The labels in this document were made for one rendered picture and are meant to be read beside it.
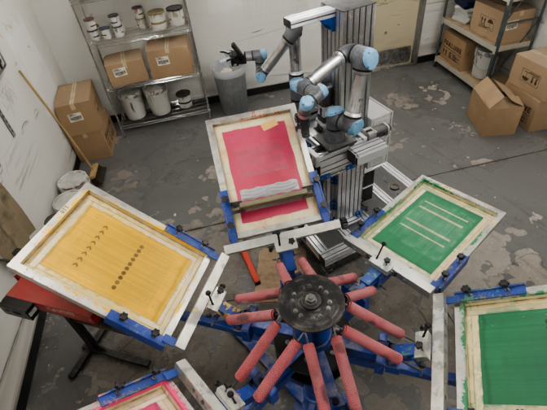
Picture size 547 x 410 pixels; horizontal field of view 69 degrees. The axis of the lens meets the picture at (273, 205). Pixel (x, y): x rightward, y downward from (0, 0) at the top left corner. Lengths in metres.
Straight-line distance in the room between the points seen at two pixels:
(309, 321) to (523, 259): 2.60
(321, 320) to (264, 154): 1.17
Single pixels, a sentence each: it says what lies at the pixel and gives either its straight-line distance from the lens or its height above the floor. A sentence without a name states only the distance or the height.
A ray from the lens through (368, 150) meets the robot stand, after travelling 2.87.
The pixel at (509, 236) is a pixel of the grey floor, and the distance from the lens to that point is 4.18.
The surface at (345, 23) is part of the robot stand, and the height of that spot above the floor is 1.96.
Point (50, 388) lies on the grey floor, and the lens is 3.64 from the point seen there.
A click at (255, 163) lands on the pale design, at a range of 2.50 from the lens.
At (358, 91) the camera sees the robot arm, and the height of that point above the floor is 1.66.
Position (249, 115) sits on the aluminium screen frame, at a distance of 2.60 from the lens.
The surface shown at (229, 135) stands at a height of 1.47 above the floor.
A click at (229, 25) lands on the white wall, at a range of 5.80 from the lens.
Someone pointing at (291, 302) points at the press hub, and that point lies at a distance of 1.83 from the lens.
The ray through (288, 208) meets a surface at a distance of 2.41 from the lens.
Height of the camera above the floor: 2.84
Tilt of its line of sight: 43 degrees down
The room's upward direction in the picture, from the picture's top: 7 degrees counter-clockwise
